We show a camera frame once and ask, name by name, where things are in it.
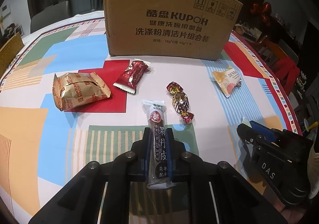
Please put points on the dark red snack packet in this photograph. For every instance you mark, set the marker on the dark red snack packet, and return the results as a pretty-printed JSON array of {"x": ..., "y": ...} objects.
[{"x": 132, "y": 74}]

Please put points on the woven wicker basket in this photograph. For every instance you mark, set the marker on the woven wicker basket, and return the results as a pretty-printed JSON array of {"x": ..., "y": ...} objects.
[{"x": 10, "y": 54}]

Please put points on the white wall intercom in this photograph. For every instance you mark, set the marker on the white wall intercom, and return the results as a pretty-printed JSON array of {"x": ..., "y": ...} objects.
[{"x": 5, "y": 10}]

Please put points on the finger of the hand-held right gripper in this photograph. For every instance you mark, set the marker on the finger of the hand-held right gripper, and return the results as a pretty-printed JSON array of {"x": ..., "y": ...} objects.
[
  {"x": 245, "y": 133},
  {"x": 264, "y": 131}
]

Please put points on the red cloth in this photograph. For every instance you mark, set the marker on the red cloth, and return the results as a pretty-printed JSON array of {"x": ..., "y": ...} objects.
[{"x": 286, "y": 74}]

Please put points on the grey leather chair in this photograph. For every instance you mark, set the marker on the grey leather chair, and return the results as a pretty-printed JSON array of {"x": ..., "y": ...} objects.
[
  {"x": 49, "y": 17},
  {"x": 289, "y": 50}
]

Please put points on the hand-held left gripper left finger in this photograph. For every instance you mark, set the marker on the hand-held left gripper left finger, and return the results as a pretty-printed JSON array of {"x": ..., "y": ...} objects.
[{"x": 147, "y": 144}]

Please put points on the brown cardboard box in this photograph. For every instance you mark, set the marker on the brown cardboard box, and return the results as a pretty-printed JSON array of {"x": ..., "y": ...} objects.
[{"x": 172, "y": 14}]

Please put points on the gold biscuit packet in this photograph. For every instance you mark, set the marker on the gold biscuit packet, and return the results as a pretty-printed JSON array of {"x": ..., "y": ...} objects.
[{"x": 77, "y": 89}]

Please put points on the red foil balloon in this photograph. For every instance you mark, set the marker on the red foil balloon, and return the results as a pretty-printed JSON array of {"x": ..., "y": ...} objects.
[{"x": 261, "y": 14}]

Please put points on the long black fruit leather stick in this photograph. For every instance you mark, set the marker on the long black fruit leather stick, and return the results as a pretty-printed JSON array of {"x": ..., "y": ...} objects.
[{"x": 158, "y": 114}]

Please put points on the white side cabinet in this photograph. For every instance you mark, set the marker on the white side cabinet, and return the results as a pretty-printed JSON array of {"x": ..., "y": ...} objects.
[{"x": 249, "y": 33}]

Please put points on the white orange cheese ball packet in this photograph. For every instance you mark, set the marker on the white orange cheese ball packet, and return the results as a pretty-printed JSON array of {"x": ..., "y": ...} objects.
[{"x": 226, "y": 80}]

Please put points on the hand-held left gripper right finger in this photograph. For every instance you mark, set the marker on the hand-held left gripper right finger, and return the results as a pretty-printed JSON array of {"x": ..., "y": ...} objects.
[{"x": 170, "y": 144}]

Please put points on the white shelf rack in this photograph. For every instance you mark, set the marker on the white shelf rack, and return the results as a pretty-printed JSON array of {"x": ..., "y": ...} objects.
[{"x": 13, "y": 30}]

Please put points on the brown wooden chair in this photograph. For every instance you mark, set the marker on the brown wooden chair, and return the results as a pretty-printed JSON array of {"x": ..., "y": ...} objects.
[{"x": 269, "y": 47}]

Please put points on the brown twist-wrapped chocolate candy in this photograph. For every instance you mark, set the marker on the brown twist-wrapped chocolate candy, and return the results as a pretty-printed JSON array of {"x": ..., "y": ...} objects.
[{"x": 180, "y": 103}]

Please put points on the colourful geometric tablecloth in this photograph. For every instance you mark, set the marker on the colourful geometric tablecloth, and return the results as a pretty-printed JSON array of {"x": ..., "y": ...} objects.
[{"x": 74, "y": 139}]

